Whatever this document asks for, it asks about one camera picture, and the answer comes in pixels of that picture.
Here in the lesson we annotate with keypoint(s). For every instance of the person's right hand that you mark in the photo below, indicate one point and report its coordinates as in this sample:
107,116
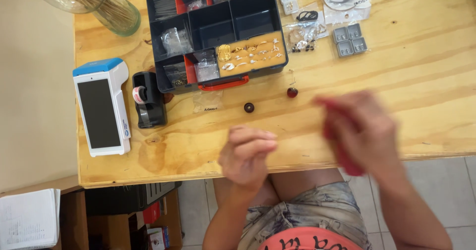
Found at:
366,134

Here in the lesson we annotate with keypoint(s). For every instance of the person's left hand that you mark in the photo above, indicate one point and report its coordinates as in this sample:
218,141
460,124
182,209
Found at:
243,160

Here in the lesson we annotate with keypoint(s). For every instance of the person's left fingers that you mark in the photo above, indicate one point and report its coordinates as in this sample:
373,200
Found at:
254,140

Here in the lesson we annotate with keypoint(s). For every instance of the person's right fingers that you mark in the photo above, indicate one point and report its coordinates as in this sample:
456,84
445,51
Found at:
336,106

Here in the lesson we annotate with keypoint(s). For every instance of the red cloth pouch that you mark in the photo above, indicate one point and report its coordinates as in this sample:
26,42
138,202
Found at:
344,157

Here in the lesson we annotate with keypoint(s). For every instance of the dark round bead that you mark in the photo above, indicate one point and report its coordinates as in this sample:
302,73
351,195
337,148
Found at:
249,107

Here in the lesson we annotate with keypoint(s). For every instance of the red bead hook earring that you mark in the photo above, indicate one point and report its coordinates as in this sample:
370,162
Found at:
292,92

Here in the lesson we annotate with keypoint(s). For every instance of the person's legs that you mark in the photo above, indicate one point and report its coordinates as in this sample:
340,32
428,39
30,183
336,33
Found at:
297,183

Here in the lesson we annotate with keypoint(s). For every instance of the small clear labelled plastic bag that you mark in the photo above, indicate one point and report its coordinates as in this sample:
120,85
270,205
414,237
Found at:
206,102

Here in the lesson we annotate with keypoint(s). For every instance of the clear bag with mixed earrings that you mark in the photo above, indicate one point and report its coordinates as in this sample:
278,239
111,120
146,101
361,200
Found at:
304,38

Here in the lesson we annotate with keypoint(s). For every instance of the person's denim shorts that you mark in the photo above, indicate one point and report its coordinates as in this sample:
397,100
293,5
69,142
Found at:
308,209

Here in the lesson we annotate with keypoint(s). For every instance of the row of small rings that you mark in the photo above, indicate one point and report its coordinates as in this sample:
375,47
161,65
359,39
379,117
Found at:
260,53

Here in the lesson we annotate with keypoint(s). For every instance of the clear bag with black bands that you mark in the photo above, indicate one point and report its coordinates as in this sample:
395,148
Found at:
307,16

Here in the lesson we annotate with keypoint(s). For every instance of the black tape dispenser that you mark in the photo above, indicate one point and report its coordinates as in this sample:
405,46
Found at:
150,101

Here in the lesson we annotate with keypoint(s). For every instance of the person's coral printed shirt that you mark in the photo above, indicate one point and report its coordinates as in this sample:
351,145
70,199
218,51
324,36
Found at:
308,239

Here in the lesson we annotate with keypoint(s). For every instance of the dark blue compartment organiser box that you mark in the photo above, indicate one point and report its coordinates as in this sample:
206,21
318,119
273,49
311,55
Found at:
215,30

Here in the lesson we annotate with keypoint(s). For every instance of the red and white tape roll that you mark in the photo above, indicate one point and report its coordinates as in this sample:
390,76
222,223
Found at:
139,95

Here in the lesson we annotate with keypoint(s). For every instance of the clear bags in organiser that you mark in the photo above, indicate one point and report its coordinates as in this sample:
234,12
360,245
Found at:
178,41

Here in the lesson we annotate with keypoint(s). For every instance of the wooden shelf with boxes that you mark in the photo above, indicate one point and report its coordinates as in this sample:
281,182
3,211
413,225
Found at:
126,214

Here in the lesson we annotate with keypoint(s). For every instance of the white payment terminal blue top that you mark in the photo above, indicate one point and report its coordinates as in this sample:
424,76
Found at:
100,106

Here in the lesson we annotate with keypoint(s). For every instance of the glass vase with dried stems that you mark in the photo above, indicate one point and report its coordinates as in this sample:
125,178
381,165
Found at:
96,4

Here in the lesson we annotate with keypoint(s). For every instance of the white spiral notebook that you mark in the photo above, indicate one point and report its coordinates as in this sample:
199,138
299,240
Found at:
29,219

